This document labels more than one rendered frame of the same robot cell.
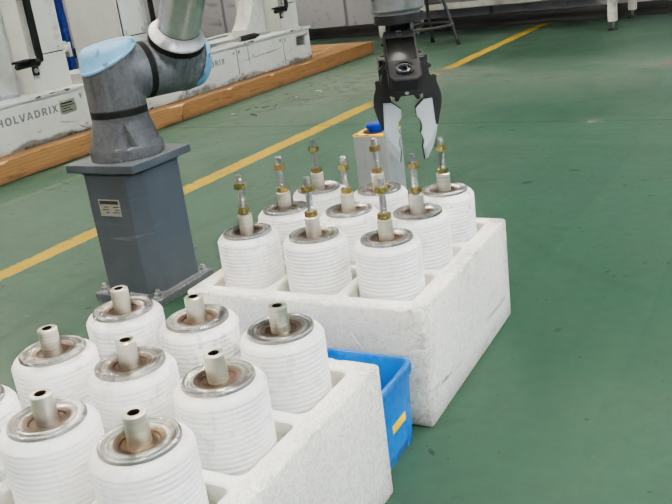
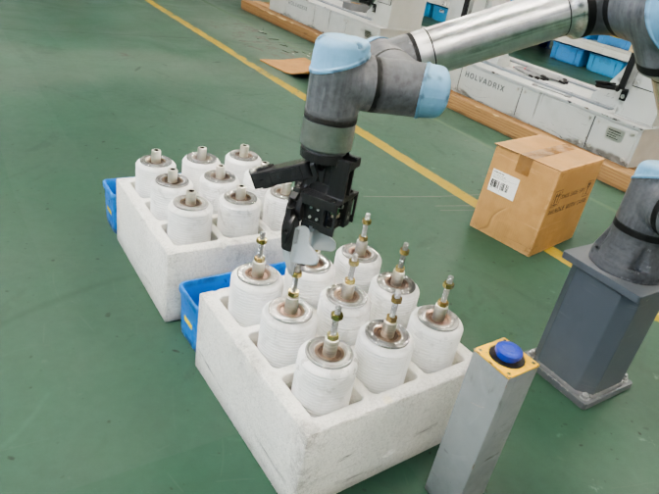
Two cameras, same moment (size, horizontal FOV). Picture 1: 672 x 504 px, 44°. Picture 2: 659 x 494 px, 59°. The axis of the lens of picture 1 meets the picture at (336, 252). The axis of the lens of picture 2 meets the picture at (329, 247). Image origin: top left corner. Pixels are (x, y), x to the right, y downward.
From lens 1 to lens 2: 1.80 m
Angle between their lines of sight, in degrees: 98
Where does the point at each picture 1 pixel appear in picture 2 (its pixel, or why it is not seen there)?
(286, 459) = (137, 210)
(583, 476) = (76, 378)
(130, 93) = (629, 211)
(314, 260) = not seen: hidden behind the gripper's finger
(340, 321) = not seen: hidden behind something
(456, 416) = (192, 379)
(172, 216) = (581, 325)
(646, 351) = not seen: outside the picture
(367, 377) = (162, 247)
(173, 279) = (547, 362)
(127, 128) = (608, 233)
